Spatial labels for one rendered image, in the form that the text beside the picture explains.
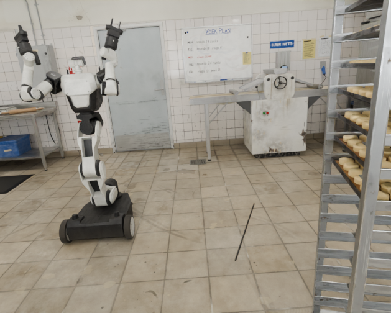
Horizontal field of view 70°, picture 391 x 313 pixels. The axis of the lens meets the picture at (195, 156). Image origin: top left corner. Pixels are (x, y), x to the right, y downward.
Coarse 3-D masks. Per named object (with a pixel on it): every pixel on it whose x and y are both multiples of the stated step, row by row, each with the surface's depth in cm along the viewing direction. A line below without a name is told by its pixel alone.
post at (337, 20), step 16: (336, 0) 98; (336, 16) 99; (336, 32) 101; (336, 48) 102; (336, 80) 105; (336, 96) 107; (320, 192) 122; (320, 208) 122; (320, 224) 124; (320, 240) 126
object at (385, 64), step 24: (384, 0) 60; (384, 24) 60; (384, 48) 61; (384, 72) 62; (384, 96) 64; (384, 120) 65; (384, 144) 67; (360, 216) 75; (360, 240) 75; (360, 264) 78; (360, 288) 80; (360, 312) 82
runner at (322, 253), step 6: (318, 252) 128; (324, 252) 127; (330, 252) 127; (336, 252) 126; (342, 252) 126; (348, 252) 125; (372, 252) 123; (378, 252) 122; (384, 252) 122; (336, 258) 124; (342, 258) 124; (348, 258) 124; (390, 258) 122
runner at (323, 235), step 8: (320, 232) 125; (328, 232) 124; (336, 232) 123; (344, 232) 123; (328, 240) 123; (336, 240) 122; (344, 240) 121; (352, 240) 121; (376, 240) 120; (384, 240) 119
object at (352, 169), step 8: (344, 160) 106; (352, 160) 106; (344, 168) 102; (352, 168) 98; (360, 168) 103; (352, 176) 95; (360, 184) 89; (384, 184) 84; (384, 192) 80; (384, 200) 77
